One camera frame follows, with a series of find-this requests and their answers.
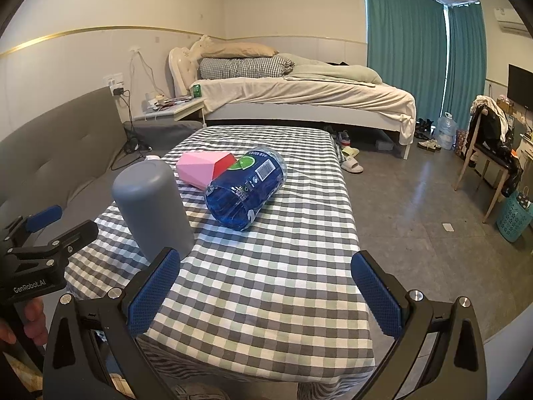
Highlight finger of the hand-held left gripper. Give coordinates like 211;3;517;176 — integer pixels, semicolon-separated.
3;205;63;246
7;220;100;276

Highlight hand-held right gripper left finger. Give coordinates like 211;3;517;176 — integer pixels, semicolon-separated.
42;247;182;400

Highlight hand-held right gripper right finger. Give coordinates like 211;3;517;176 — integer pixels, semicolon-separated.
351;250;489;400

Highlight grey cup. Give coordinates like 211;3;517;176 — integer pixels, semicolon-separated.
111;160;196;262

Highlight person's left hand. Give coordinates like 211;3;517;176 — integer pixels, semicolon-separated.
0;299;49;347

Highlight grey sofa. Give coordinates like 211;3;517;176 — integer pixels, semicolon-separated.
0;87;205;259

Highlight checked tablecloth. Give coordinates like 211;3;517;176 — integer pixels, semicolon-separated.
64;125;376;400

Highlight pink and red paper box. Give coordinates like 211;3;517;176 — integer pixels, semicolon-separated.
176;151;237;188

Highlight white slipper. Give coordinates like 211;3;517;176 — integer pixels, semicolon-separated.
340;156;364;174

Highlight blue plastic bottle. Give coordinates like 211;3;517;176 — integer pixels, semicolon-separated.
204;146;288;232

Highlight teal laundry basket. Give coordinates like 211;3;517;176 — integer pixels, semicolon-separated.
496;191;533;243

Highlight white nightstand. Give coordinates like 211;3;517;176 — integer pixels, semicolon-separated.
132;97;207;128

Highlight wooden chair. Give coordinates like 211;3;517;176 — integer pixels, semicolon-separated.
453;106;522;224

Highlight black boots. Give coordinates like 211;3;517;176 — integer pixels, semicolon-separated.
414;117;436;141

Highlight clear water jug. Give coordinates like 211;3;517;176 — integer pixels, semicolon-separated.
436;112;459;151

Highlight white bed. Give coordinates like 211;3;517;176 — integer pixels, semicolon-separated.
168;35;417;160

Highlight clothes pile on chair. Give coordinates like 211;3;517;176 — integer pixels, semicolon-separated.
470;94;524;197

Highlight beige bed sheet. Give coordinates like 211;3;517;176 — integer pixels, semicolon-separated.
192;77;417;144

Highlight pale green blanket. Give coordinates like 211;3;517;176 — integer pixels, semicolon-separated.
285;57;383;87

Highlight checked duvet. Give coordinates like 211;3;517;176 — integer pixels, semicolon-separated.
199;54;296;80

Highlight tan pillow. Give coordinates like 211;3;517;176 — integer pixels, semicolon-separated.
199;43;279;59

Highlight narrow teal curtain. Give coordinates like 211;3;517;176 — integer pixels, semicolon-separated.
441;2;488;126

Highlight black television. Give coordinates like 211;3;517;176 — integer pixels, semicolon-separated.
507;63;533;113

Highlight wide teal curtain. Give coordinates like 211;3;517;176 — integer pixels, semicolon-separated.
364;0;449;124

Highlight white air conditioner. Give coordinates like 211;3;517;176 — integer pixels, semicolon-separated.
493;6;530;35

